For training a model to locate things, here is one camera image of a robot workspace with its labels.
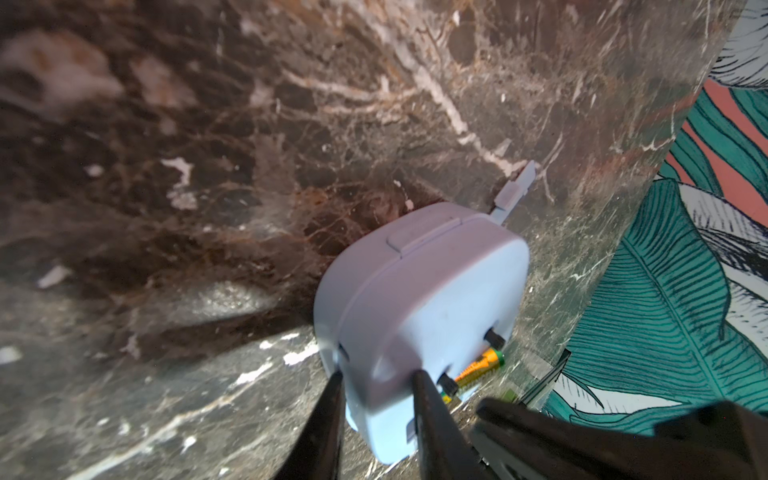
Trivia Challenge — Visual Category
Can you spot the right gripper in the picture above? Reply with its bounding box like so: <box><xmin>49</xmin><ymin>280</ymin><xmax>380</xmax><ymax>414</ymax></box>
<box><xmin>470</xmin><ymin>399</ymin><xmax>767</xmax><ymax>479</ymax></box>

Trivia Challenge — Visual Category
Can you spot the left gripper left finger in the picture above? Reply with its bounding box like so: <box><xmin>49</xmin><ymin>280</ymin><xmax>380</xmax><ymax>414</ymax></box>
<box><xmin>274</xmin><ymin>371</ymin><xmax>346</xmax><ymax>480</ymax></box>

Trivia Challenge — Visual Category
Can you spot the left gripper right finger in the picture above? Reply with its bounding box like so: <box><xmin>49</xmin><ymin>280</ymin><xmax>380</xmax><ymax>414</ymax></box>
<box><xmin>411</xmin><ymin>370</ymin><xmax>491</xmax><ymax>480</ymax></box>

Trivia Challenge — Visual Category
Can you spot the blue alarm clock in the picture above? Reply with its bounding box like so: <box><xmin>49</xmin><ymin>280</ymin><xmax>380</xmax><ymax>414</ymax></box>
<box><xmin>313</xmin><ymin>203</ymin><xmax>530</xmax><ymax>464</ymax></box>

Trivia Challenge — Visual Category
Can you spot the blue battery cover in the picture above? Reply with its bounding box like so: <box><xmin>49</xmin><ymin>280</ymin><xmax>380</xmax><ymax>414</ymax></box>
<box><xmin>490</xmin><ymin>161</ymin><xmax>536</xmax><ymax>225</ymax></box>

